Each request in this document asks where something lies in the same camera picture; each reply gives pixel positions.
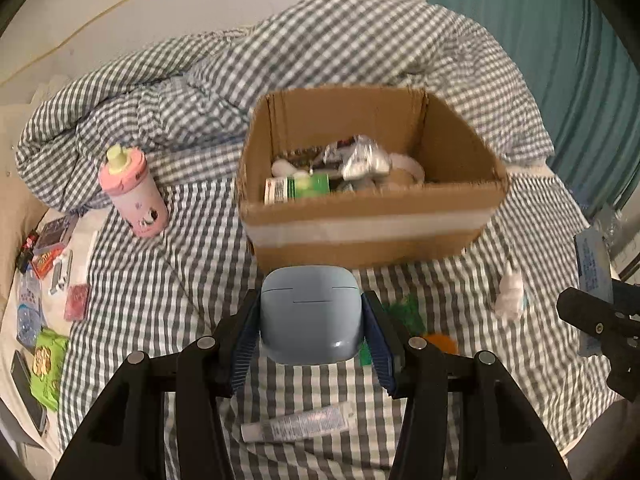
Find blue blister pack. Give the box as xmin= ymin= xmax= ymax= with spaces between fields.
xmin=16 ymin=270 xmax=47 ymax=350

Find white rabbit toy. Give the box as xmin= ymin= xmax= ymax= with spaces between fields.
xmin=492 ymin=257 xmax=526 ymax=320

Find red patterned card packet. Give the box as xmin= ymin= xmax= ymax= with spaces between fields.
xmin=64 ymin=284 xmax=91 ymax=322

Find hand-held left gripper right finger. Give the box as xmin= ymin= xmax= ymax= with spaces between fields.
xmin=361 ymin=290 xmax=573 ymax=480

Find white ointment tube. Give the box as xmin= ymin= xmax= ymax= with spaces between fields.
xmin=241 ymin=406 xmax=357 ymax=443

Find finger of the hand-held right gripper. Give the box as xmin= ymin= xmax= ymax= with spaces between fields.
xmin=556 ymin=287 xmax=640 ymax=403
xmin=607 ymin=280 xmax=640 ymax=317

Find silver snack packet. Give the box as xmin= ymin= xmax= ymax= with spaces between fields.
xmin=320 ymin=135 xmax=393 ymax=181

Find dark card box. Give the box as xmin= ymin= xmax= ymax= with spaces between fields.
xmin=35 ymin=215 xmax=78 ymax=252

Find white paper cup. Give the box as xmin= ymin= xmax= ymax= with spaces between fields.
xmin=387 ymin=152 xmax=426 ymax=188

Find beige tufted cushion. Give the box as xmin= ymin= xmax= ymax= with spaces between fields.
xmin=0 ymin=105 xmax=56 ymax=311

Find grey checkered duvet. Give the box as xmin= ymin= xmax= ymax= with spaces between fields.
xmin=15 ymin=0 xmax=556 ymax=216

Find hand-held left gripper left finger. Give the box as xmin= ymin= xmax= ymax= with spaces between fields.
xmin=50 ymin=287 xmax=263 ymax=480

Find green snack packet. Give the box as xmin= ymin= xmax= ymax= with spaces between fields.
xmin=29 ymin=329 xmax=70 ymax=412

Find black phone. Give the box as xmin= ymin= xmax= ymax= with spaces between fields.
xmin=11 ymin=350 xmax=49 ymax=437

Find grey marker pen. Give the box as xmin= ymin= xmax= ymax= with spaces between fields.
xmin=49 ymin=250 xmax=74 ymax=296

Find light blue earbud case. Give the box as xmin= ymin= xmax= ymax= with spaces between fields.
xmin=259 ymin=266 xmax=364 ymax=365

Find teal curtain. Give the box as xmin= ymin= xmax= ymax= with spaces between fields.
xmin=426 ymin=0 xmax=640 ymax=211

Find grey checkered bed sheet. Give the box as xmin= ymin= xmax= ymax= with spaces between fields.
xmin=55 ymin=160 xmax=626 ymax=480

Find brown cardboard box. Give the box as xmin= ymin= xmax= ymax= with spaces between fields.
xmin=236 ymin=86 xmax=510 ymax=272

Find orange fruit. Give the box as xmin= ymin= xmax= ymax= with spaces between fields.
xmin=422 ymin=332 xmax=460 ymax=356

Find pink sippy bottle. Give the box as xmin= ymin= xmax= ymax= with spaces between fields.
xmin=98 ymin=144 xmax=169 ymax=239

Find large clear water bottle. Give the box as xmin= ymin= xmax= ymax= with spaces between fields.
xmin=592 ymin=204 xmax=626 ymax=241

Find red small packet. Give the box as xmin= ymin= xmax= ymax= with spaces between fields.
xmin=32 ymin=252 xmax=63 ymax=279

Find blue white tissue packet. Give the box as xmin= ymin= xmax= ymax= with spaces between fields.
xmin=574 ymin=231 xmax=613 ymax=357

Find green white carton box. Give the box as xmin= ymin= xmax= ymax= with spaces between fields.
xmin=263 ymin=172 xmax=332 ymax=206

